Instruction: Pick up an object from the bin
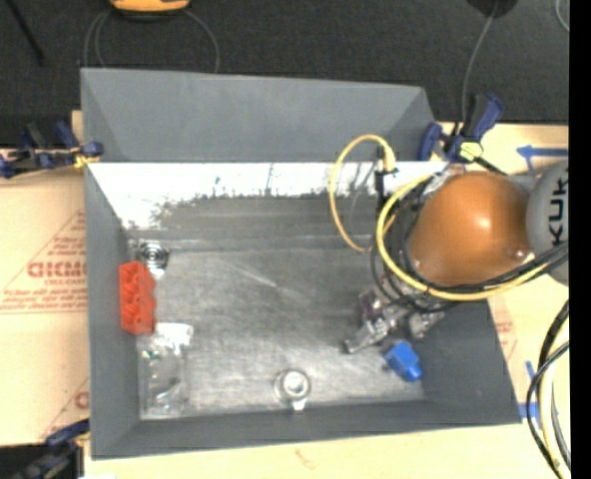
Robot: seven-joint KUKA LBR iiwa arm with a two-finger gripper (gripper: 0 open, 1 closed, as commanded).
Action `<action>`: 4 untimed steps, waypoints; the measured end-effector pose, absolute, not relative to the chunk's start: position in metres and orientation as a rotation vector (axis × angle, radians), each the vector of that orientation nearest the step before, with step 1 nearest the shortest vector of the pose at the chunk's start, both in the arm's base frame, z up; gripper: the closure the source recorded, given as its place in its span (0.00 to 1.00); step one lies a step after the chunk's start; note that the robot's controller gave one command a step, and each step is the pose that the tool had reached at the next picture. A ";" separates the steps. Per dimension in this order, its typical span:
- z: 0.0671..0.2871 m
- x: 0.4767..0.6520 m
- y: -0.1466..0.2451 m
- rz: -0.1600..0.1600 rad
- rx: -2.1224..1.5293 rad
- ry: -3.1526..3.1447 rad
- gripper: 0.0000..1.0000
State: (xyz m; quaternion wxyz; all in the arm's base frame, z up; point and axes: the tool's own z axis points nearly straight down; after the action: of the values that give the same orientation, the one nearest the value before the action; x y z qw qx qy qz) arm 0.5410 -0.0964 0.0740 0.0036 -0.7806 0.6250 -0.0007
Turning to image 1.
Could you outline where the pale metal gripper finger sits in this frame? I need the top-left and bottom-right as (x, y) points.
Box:
(357, 289), (384, 319)
(343, 316), (394, 355)

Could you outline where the blue plastic piece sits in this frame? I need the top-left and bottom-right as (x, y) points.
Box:
(382, 339), (424, 384)

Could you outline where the clear plastic bottle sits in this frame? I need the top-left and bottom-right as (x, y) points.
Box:
(135, 321), (196, 419)

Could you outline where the brown cardboard board, red print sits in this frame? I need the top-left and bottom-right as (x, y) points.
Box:
(0, 109), (570, 449)

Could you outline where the orange-red plastic block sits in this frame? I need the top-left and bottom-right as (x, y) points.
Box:
(118, 260), (159, 337)

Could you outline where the grey metal bin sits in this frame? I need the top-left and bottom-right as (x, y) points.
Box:
(79, 67), (523, 461)

